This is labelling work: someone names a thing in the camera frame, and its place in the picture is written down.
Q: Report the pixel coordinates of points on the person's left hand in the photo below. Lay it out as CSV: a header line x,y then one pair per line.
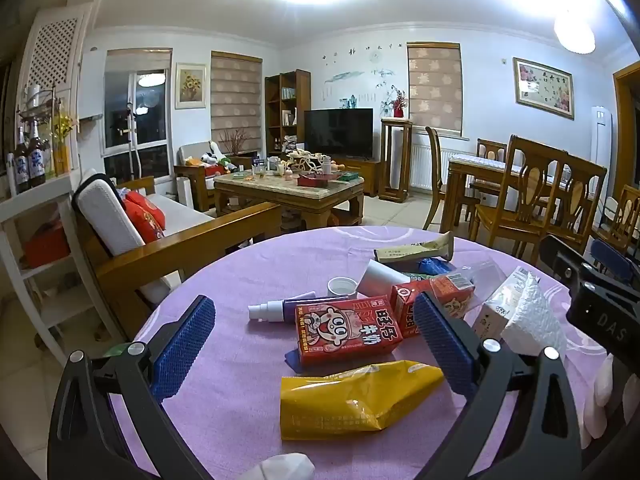
x,y
282,467

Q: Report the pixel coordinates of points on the red box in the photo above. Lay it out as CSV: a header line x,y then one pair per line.
x,y
47,247

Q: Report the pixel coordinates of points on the yellow flowers in vase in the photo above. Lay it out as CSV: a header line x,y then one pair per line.
x,y
62,130

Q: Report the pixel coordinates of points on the white shelf unit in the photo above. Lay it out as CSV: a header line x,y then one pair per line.
x,y
50,187

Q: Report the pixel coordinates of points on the beige roller blind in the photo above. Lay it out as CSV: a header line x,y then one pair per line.
x,y
435,87
236,97

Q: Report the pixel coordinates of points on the wooden dining table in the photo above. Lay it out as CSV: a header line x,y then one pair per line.
x,y
472,170

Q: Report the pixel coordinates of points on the white radiator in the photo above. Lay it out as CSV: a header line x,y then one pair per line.
x,y
422,165

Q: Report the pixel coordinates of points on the wooden sofa with white cushions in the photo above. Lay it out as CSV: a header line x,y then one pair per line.
x,y
200,245

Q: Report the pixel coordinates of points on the window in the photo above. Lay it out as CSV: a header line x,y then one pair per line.
x,y
135,110

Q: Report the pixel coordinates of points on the white purple spray bottle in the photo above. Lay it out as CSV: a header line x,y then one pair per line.
x,y
285,307

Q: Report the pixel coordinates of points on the white tissue pack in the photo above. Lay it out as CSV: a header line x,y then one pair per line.
x,y
500,305

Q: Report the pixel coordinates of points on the yellow packet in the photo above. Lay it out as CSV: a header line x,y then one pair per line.
x,y
350,400

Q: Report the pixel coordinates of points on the white lattice cabinet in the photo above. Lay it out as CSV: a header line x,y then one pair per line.
x,y
55,50

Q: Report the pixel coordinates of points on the wooden armchair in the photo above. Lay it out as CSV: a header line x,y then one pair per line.
x,y
192,182

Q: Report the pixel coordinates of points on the blue label glass bottle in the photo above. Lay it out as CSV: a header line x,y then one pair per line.
x,y
21,167
37,162

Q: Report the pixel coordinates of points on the wooden coffee table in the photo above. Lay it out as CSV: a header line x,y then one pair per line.
x,y
300,195

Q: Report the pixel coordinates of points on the green packet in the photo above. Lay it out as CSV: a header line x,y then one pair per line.
x,y
412,276

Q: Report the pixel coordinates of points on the wooden television stand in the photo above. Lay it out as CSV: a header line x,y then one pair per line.
x,y
367,172

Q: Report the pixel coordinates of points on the white stuffed toy dog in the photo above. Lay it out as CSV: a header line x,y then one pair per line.
x,y
214,152

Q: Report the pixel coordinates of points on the sunflower painting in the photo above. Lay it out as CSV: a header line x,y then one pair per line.
x,y
190,85

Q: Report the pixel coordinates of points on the beige packet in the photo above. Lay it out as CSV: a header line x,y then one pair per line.
x,y
415,250

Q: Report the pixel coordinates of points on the wooden plant stand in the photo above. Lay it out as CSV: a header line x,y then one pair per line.
x,y
396,160

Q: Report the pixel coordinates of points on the red milk carton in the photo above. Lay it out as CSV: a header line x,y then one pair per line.
x,y
345,330
440,292

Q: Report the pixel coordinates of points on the white bottle cap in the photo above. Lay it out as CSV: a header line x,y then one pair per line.
x,y
341,286

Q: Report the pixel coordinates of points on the red cushion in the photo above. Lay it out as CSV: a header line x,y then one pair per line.
x,y
147,217

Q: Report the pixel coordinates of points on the dark blue wrapper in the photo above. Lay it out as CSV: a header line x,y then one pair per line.
x,y
291,360

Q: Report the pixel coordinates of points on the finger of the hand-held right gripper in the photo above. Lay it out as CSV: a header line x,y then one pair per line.
x,y
562,257
612,260

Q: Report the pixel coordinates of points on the dried branches in vase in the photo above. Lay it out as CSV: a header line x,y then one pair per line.
x,y
235,142

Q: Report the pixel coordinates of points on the pile of small table items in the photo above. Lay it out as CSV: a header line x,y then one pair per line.
x,y
300,167

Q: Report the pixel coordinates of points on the white standing air conditioner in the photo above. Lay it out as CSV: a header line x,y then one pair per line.
x,y
601,135

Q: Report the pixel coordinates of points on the framed floral picture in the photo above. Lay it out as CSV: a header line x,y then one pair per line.
x,y
543,88

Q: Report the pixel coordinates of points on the black television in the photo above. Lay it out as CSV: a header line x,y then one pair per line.
x,y
339,132

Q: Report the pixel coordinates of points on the white paper cup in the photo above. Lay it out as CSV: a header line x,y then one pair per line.
x,y
382,277

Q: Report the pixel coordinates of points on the round ceiling lamp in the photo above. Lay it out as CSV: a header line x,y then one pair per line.
x,y
575,32

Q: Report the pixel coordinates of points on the blue packet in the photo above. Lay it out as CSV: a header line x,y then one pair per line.
x,y
435,266

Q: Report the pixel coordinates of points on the purple tablecloth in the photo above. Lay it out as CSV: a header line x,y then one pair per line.
x,y
240,360

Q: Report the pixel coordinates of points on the clear plastic wrapper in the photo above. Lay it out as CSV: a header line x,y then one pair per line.
x,y
482,275

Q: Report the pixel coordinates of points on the red vase with flowers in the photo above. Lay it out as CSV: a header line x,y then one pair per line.
x,y
398,105

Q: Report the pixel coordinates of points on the wooden bookshelf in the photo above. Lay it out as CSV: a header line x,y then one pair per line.
x,y
287,110

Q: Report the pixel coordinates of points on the person's right hand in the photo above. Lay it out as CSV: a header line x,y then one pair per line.
x,y
602,400

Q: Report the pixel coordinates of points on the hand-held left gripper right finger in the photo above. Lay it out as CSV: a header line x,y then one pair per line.
x,y
442,340

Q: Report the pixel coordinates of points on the wooden dining chair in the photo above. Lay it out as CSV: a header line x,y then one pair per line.
x,y
585,195
490,149
510,210
440,185
622,220

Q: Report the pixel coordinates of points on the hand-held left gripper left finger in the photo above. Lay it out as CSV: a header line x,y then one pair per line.
x,y
182,345

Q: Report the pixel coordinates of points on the metal stand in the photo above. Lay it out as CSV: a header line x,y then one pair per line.
x,y
131,140

